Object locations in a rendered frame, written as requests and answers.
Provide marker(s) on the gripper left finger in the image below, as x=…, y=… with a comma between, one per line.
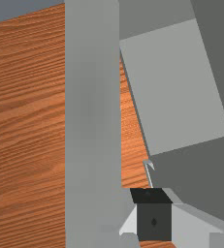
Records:
x=145, y=221

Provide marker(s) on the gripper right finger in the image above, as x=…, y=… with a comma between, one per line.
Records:
x=187, y=226

